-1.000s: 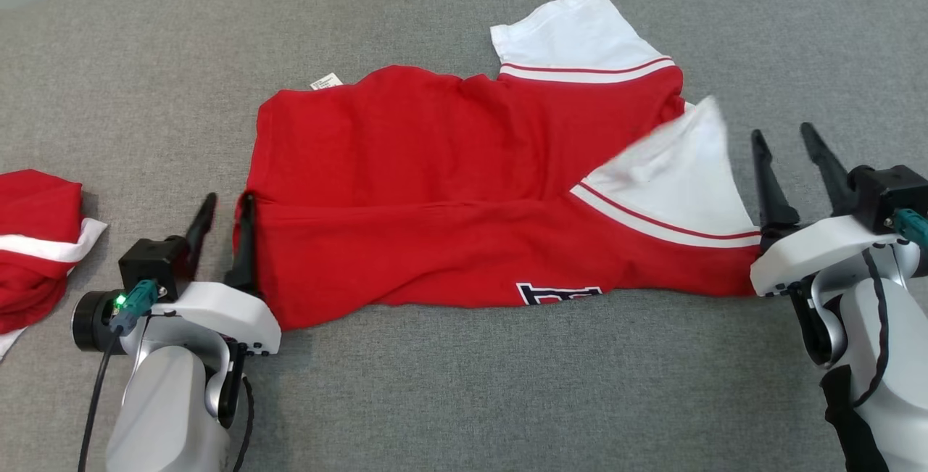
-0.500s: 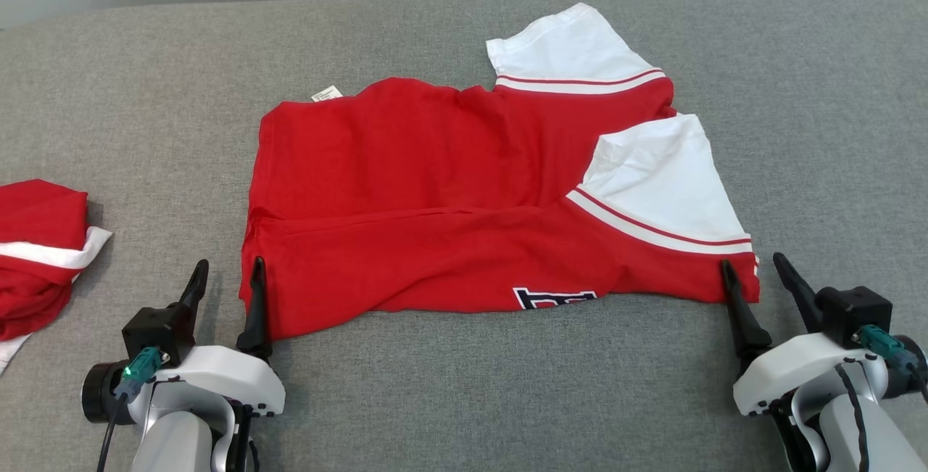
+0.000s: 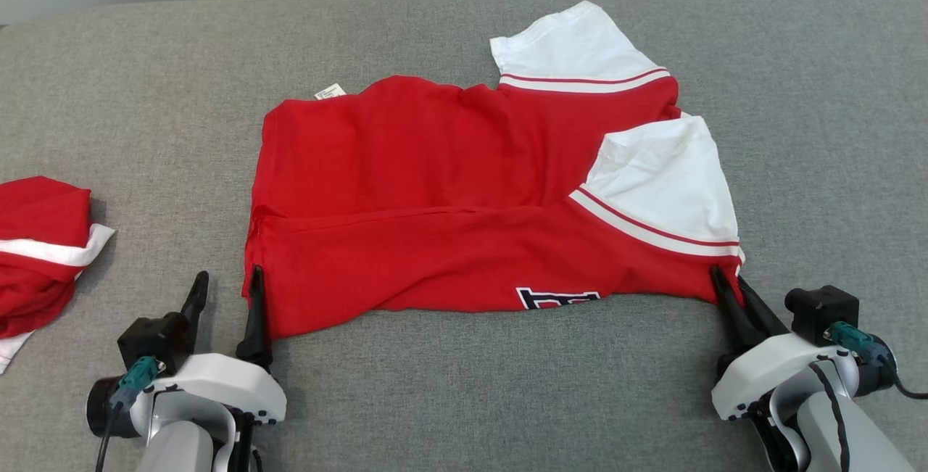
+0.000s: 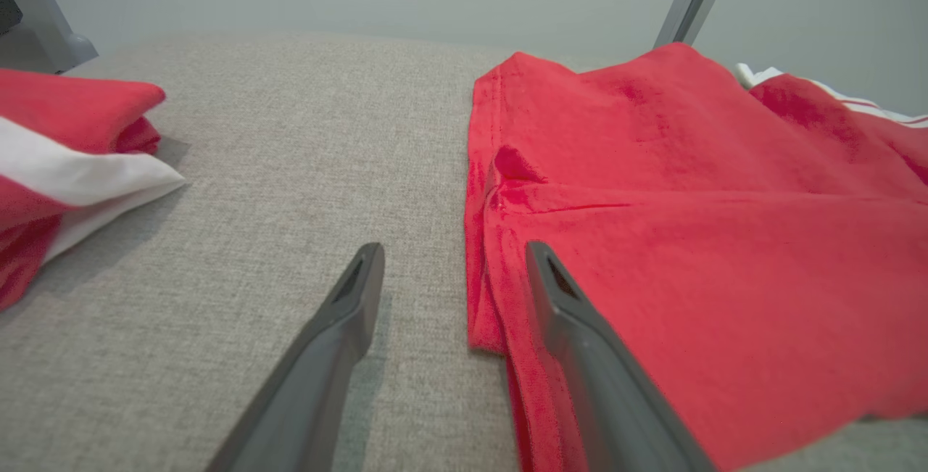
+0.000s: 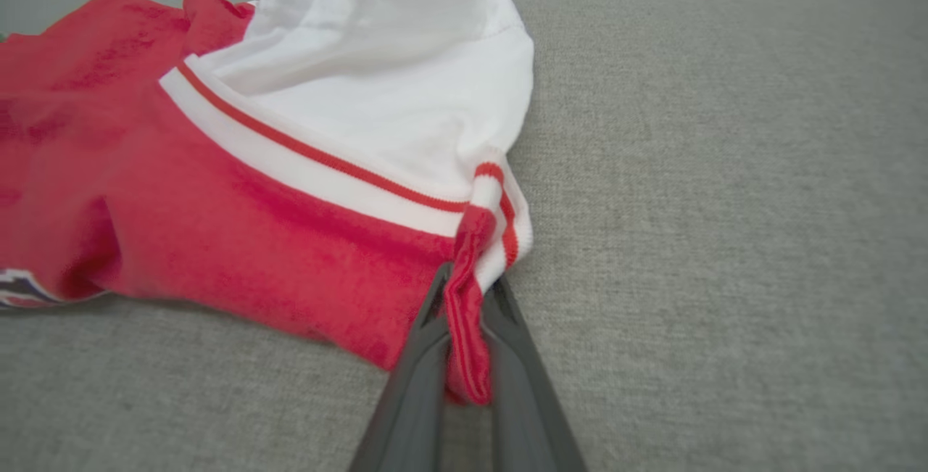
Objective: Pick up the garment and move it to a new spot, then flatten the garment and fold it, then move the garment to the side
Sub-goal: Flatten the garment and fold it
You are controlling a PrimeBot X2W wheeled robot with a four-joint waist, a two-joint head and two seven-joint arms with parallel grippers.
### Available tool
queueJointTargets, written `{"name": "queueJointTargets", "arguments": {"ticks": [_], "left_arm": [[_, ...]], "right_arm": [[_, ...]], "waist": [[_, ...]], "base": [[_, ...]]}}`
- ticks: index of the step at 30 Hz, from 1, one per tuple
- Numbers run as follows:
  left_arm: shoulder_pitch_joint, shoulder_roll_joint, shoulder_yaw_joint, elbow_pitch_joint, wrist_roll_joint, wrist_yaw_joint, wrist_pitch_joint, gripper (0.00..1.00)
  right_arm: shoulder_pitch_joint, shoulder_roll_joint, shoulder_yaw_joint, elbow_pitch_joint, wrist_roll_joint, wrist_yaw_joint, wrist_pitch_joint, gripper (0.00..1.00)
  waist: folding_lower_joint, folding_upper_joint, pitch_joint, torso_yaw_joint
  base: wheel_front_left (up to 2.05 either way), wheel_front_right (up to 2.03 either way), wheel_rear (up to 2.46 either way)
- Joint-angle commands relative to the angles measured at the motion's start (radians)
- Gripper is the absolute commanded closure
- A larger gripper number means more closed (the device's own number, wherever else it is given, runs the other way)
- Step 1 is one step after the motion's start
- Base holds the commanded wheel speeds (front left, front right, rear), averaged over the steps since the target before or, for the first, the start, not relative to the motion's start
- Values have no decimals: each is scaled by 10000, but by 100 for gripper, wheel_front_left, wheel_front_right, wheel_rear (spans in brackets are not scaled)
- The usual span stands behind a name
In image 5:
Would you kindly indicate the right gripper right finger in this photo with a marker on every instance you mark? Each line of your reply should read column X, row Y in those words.
column 522, row 407

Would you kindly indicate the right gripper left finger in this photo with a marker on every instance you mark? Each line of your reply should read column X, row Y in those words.
column 409, row 407

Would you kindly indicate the red white striped jersey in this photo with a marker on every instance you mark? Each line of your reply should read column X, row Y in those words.
column 217, row 225

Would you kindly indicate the grey fabric sofa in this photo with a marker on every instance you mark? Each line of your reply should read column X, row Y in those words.
column 725, row 240

